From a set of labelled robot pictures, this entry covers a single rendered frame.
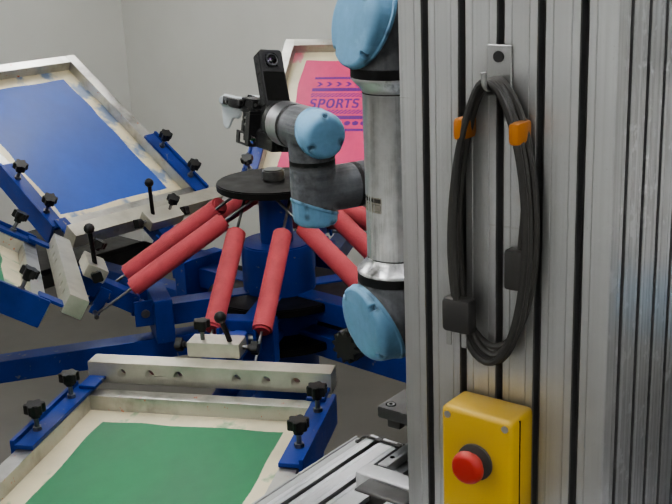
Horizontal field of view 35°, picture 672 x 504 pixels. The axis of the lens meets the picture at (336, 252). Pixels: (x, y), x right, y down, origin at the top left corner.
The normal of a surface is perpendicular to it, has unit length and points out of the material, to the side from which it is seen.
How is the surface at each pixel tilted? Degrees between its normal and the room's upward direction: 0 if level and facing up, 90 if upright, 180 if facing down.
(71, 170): 32
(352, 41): 82
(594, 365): 90
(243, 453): 0
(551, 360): 90
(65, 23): 90
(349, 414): 0
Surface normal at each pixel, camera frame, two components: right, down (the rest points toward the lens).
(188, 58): -0.67, 0.24
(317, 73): -0.15, -0.66
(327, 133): 0.48, 0.24
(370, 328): -0.86, 0.30
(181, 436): -0.04, -0.95
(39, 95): 0.36, -0.72
